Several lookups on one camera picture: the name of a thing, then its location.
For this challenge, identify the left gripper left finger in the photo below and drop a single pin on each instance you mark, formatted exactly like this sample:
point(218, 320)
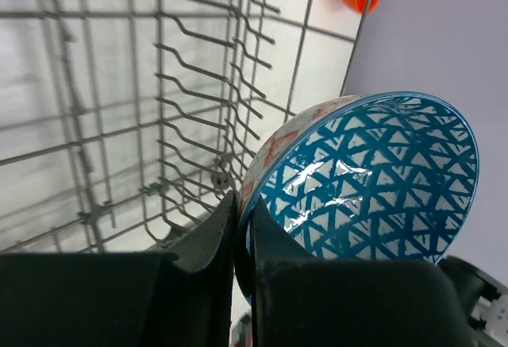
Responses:
point(181, 296)

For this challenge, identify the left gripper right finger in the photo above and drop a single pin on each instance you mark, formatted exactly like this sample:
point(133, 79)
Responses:
point(300, 300)

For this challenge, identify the grey wire dish rack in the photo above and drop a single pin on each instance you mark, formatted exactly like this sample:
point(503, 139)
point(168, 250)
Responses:
point(123, 122)

